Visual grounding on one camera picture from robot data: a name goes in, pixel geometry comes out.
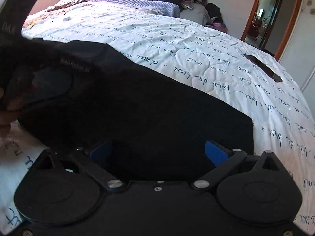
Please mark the grey clothes bundle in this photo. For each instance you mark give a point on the grey clothes bundle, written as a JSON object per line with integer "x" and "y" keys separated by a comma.
{"x": 195, "y": 12}

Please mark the black pants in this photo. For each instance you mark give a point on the black pants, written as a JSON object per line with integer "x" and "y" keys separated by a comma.
{"x": 156, "y": 127}

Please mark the patterned floral bedsheet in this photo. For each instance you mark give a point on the patterned floral bedsheet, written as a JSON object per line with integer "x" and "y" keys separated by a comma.
{"x": 60, "y": 8}

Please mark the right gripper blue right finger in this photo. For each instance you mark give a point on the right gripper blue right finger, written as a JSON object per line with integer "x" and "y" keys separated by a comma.
{"x": 216, "y": 153}

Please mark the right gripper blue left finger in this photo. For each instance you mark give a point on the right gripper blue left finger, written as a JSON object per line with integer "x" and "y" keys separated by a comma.
{"x": 99, "y": 154}

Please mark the dark tablet on bed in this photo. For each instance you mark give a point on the dark tablet on bed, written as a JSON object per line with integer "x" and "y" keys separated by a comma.
{"x": 265, "y": 68}

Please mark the white script-print quilt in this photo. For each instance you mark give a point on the white script-print quilt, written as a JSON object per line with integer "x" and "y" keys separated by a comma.
{"x": 268, "y": 192}

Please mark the person left hand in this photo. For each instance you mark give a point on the person left hand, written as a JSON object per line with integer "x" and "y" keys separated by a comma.
{"x": 9, "y": 115}

